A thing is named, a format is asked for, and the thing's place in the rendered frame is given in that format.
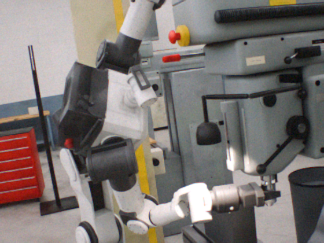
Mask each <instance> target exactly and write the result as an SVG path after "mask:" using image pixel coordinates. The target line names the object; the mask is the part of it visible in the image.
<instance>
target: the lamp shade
mask: <svg viewBox="0 0 324 243"><path fill-rule="evenodd" d="M196 139H197V144H198V145H214V144H217V143H221V141H222V137H221V131H220V129H219V126H218V125H217V124H216V123H214V122H212V121H206V122H205V121H204V122H202V123H201V124H200V125H199V126H197V132H196Z"/></svg>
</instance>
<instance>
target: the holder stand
mask: <svg viewBox="0 0 324 243"><path fill-rule="evenodd" d="M211 216H212V220H211V221H209V222H205V223H204V227H205V234H206V235H207V236H209V237H210V238H213V239H214V240H216V241H217V242H219V243H256V242H257V234H256V218H255V208H254V206H253V207H243V206H242V207H239V210H238V211H235V212H231V213H228V212H227V213H216V212H215V211H211Z"/></svg>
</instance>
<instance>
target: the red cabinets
mask: <svg viewBox="0 0 324 243"><path fill-rule="evenodd" d="M44 189H45V182H44V178H43V175H42V169H41V164H40V160H39V153H38V148H37V144H36V138H35V132H34V127H27V128H20V129H16V130H9V131H3V132H0V204H1V203H10V202H14V201H19V200H27V199H31V198H37V201H38V202H40V201H41V200H40V198H39V197H41V196H42V193H43V191H44Z"/></svg>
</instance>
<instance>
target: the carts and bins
mask: <svg viewBox="0 0 324 243"><path fill-rule="evenodd" d="M288 179H289V185H290V192H291V196H292V206H293V213H294V215H293V216H294V222H295V226H296V228H295V230H296V237H297V243H307V242H308V240H309V239H310V238H311V236H312V234H313V233H314V231H315V229H316V225H317V222H318V219H319V216H320V214H321V210H322V207H323V204H324V166H315V167H308V168H302V169H299V170H295V171H293V172H291V173H290V174H289V175H288Z"/></svg>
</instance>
